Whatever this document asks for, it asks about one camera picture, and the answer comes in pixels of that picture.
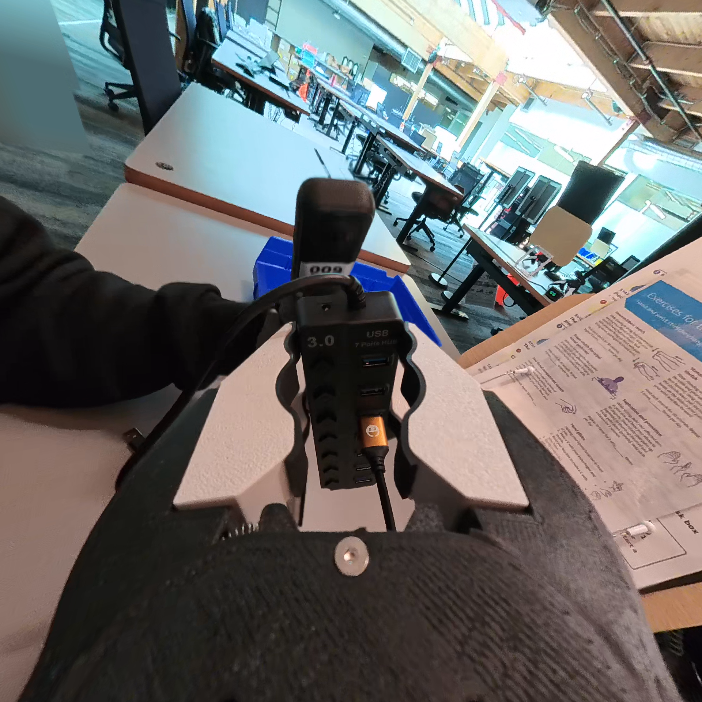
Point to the blue plastic bin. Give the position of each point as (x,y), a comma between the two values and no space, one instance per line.
(395,296)

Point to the black office chair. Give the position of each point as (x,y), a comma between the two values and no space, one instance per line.
(428,219)

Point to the black digital timer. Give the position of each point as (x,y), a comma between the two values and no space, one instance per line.
(553,293)

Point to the tall black board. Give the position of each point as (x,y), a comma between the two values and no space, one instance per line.
(592,186)

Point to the wooden back document stand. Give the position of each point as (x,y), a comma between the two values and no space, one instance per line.
(559,236)

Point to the wooden display board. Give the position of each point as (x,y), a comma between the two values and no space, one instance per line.
(674,609)

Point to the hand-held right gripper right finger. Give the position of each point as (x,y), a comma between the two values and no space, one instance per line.
(466,439)

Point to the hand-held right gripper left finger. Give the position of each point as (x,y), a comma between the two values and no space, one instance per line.
(236,439)

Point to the person's left forearm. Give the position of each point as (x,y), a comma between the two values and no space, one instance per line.
(109,329)

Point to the large white printed sheet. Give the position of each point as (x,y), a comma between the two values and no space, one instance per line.
(674,548)

